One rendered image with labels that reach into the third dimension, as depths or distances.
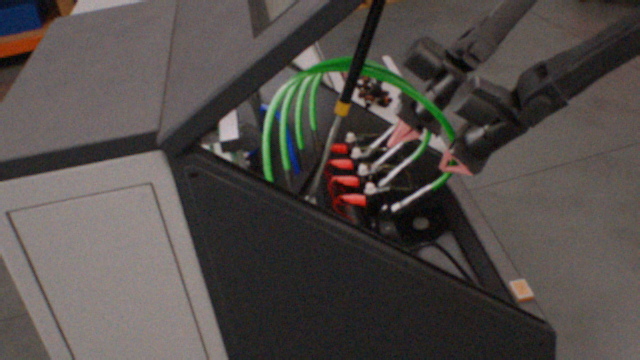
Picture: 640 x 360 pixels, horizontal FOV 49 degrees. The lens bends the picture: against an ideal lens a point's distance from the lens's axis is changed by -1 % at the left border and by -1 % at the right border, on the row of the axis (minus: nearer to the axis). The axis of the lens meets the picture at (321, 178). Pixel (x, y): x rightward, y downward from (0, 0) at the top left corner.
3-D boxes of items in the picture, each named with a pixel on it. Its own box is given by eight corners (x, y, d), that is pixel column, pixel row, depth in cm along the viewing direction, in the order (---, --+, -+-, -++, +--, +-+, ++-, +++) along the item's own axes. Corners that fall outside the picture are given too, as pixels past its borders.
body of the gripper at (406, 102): (395, 96, 141) (420, 69, 138) (434, 125, 144) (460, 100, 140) (394, 110, 136) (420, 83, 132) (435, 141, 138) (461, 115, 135)
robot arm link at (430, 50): (493, 46, 132) (471, 54, 140) (446, 7, 130) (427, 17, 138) (459, 97, 130) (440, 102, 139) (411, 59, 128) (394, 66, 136)
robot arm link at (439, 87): (473, 85, 132) (472, 73, 136) (445, 63, 130) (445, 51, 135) (448, 111, 135) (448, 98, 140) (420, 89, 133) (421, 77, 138)
